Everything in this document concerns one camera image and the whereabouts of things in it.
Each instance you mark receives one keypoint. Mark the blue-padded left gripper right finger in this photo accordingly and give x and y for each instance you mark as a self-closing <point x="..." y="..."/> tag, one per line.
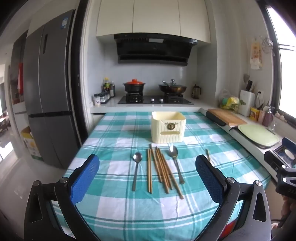
<point x="243" y="212"/>

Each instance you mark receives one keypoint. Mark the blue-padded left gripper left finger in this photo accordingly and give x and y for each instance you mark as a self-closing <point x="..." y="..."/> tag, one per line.
<point x="41" y="222"/>

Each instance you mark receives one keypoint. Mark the small steel spoon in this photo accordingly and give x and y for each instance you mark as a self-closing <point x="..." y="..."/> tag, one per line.
<point x="137" y="157"/>

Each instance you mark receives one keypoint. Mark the large steel spoon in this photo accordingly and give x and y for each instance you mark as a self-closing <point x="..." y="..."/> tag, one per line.
<point x="174" y="154"/>

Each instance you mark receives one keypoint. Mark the person's right hand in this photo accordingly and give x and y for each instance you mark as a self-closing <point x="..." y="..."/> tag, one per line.
<point x="288" y="206"/>

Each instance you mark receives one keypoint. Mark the light green cutting board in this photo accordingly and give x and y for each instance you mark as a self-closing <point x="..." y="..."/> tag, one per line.
<point x="260" y="135"/>

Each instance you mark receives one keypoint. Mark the wooden cutting board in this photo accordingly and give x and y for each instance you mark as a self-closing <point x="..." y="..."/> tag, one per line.
<point x="228" y="117"/>

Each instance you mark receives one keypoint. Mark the white knife block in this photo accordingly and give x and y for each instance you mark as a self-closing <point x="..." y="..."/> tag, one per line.
<point x="246" y="102"/>

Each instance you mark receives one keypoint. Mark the cardboard box on floor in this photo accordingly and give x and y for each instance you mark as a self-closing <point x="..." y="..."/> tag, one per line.
<point x="31" y="144"/>

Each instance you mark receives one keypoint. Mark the plastic bag with produce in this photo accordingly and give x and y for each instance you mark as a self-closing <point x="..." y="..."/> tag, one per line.
<point x="227" y="101"/>

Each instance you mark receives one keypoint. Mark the cream plastic utensil holder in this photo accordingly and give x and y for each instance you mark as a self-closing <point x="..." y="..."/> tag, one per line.
<point x="167" y="127"/>

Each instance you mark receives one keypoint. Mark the white spice shaker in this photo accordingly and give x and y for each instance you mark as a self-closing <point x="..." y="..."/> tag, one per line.
<point x="96" y="99"/>

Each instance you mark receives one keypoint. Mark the spice jar rack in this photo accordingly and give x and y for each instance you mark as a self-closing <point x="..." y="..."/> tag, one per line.
<point x="104" y="97"/>

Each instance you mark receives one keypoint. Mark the wok with glass lid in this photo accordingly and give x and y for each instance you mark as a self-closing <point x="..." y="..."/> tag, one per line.
<point x="172" y="87"/>

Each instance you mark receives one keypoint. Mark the black glass gas cooktop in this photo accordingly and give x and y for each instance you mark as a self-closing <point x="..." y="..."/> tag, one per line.
<point x="140" y="98"/>

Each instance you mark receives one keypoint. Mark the sauce bottles cluster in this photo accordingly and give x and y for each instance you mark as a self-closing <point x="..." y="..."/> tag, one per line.
<point x="108" y="86"/>

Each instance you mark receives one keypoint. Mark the black pot with red lid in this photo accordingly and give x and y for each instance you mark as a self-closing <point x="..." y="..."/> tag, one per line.
<point x="134" y="86"/>

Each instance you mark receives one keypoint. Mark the grey double-door refrigerator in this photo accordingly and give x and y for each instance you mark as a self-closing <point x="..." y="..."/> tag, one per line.
<point x="46" y="91"/>

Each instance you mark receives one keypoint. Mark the white upper cabinets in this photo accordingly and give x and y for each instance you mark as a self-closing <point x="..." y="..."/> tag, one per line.
<point x="180" y="18"/>

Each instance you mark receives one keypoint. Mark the black range hood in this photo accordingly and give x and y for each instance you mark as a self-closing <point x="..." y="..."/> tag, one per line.
<point x="153" y="48"/>

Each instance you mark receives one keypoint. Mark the hanging wall calendar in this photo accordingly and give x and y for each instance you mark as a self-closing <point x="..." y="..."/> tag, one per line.
<point x="255" y="55"/>

